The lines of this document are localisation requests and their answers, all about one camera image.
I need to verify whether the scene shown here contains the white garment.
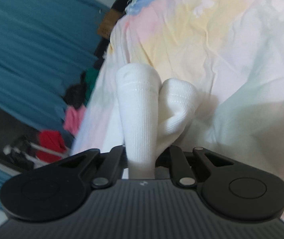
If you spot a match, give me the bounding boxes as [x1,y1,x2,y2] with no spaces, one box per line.
[103,63,200,180]

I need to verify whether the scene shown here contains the green garment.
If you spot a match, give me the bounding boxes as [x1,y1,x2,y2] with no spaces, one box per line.
[85,67,100,103]

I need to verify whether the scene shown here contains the red garment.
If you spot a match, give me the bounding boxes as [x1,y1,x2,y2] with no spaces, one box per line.
[36,130,67,164]

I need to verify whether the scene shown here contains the pastel bed duvet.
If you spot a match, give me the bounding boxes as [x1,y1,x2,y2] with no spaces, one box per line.
[72,0,284,220]

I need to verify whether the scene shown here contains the silver garment steamer stand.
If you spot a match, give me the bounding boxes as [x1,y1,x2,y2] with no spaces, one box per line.
[3,135,69,169]

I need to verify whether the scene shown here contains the black sofa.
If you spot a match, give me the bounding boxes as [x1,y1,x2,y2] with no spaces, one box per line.
[94,0,132,58]

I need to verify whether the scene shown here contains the black garment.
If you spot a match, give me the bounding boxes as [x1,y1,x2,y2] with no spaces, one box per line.
[63,72,87,110]

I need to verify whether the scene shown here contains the pink garment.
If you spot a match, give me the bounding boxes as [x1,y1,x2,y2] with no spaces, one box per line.
[63,104,86,136]

